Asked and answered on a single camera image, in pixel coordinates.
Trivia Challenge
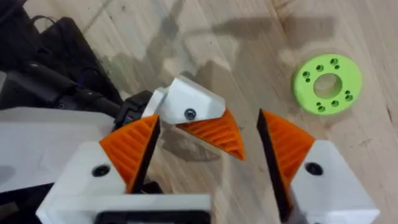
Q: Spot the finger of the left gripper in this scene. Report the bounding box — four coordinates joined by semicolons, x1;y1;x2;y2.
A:
141;75;246;162

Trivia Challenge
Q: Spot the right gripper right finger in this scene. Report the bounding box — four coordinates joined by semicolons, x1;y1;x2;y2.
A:
256;108;381;224

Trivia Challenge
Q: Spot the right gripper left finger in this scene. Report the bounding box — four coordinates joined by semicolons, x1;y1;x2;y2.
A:
53;114;161;197

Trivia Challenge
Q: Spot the green disc with holes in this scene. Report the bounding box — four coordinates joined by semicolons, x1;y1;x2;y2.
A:
292;53;363;116

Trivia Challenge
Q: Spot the black cable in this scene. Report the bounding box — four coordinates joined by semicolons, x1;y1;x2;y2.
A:
30;14;58;27

